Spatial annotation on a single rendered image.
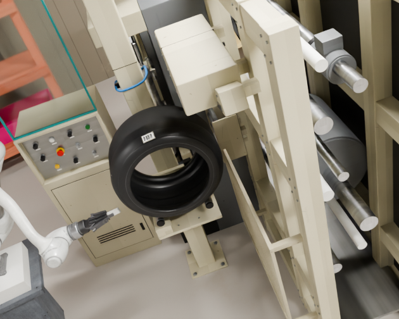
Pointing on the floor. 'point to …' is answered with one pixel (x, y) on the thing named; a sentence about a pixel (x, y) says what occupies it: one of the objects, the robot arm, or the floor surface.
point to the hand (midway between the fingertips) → (113, 212)
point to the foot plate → (208, 264)
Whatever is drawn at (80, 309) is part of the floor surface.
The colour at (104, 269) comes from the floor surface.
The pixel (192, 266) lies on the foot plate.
